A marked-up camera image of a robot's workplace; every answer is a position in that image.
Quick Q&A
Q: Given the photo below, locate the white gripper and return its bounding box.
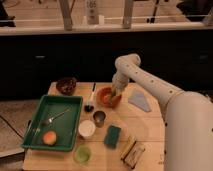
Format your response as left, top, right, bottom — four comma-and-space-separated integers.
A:
112, 73, 129, 95

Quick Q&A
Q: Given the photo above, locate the green pepper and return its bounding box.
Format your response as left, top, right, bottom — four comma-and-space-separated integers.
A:
109, 92, 115, 100

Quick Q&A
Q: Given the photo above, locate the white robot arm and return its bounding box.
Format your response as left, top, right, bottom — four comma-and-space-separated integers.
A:
112, 53, 213, 171

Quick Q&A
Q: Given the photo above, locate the red bowl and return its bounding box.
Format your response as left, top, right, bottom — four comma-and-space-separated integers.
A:
96, 87, 122, 108

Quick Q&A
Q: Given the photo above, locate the dark brown bowl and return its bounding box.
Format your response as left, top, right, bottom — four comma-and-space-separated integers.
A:
56, 77, 77, 95

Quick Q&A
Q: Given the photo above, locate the grey cloth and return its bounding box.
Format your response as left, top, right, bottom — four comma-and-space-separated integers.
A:
128, 90, 151, 112

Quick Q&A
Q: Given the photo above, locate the small metal cup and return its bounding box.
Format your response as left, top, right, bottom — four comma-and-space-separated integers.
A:
93, 111, 106, 127

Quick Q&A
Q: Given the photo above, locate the white cup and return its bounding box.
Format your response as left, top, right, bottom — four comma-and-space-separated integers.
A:
78, 120, 96, 139

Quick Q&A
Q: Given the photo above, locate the green sponge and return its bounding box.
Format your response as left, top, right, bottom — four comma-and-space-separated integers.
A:
104, 125, 121, 149

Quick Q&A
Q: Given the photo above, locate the green plastic tray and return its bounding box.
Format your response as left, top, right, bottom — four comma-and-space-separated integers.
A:
22, 95, 83, 152

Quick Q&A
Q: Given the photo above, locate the green cup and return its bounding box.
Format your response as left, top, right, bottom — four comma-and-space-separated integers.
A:
74, 145, 91, 164

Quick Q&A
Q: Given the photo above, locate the metal spoon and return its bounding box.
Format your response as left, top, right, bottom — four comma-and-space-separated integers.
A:
41, 108, 70, 125

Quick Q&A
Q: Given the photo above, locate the peach fruit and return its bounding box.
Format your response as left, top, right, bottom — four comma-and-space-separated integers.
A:
42, 131, 57, 145

